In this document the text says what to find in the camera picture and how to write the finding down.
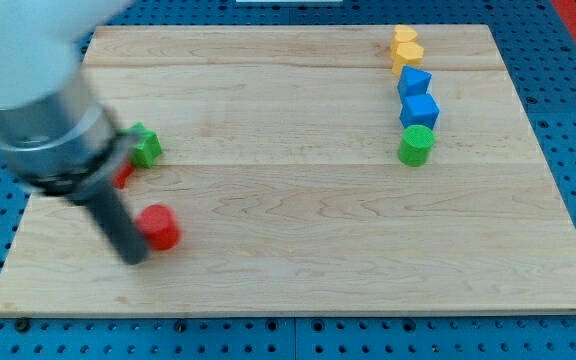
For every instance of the yellow heart block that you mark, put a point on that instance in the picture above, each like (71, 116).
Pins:
(402, 34)

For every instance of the green star block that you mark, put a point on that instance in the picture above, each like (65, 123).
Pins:
(147, 149)

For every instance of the red block behind arm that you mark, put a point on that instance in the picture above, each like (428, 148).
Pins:
(122, 175)

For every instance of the wooden board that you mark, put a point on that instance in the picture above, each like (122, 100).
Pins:
(280, 163)

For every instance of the green cylinder block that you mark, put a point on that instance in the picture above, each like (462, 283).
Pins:
(416, 145)

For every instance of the yellow hexagon block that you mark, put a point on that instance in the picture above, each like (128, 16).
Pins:
(406, 54)

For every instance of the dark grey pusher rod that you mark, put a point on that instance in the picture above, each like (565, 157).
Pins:
(108, 212)

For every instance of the blue triangular block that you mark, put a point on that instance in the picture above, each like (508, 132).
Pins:
(413, 81)

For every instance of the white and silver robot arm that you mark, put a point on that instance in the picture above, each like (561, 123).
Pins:
(54, 133)

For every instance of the blue cube block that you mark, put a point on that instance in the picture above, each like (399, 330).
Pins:
(419, 109)

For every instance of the red cylinder block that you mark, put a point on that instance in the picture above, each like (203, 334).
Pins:
(158, 224)

